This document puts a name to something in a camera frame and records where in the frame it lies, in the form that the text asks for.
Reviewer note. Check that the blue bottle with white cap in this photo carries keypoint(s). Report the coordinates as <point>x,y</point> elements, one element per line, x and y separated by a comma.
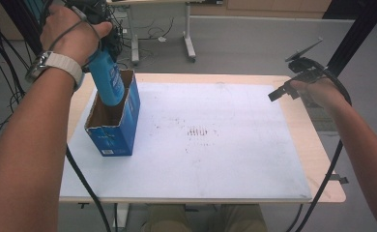
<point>107,83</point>

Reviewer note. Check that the desk with white legs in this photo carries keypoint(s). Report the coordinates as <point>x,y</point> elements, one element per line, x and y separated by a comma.
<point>188,32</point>

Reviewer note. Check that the blue cardboard box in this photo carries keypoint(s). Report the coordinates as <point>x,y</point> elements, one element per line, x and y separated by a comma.
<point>125,135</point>

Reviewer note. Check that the person's right hand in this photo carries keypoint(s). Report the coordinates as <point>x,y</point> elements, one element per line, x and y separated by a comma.
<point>318,93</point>

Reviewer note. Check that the black metal stand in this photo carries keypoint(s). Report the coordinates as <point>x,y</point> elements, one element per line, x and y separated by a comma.
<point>354,35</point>
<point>19,19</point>

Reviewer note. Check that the white board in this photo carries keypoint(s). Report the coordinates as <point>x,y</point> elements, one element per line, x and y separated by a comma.
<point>209,161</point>

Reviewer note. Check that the white table leg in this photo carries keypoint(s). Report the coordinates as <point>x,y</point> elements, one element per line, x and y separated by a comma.
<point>122,216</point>

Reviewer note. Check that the wristwatch with white band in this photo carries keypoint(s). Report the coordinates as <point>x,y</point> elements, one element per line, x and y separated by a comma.
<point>64,63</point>

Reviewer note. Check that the black bracket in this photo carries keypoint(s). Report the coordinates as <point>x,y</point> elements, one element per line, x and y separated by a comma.
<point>338,179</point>

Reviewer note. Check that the wooden cabinet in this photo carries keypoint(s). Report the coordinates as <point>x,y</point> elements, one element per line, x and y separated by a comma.
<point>273,6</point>

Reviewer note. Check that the person's left hand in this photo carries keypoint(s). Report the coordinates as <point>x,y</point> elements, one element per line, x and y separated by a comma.
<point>70,42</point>

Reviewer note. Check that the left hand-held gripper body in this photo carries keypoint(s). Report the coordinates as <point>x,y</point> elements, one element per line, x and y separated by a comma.
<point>96,11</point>

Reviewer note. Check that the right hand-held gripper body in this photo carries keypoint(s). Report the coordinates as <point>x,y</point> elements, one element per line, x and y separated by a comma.
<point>305,69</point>

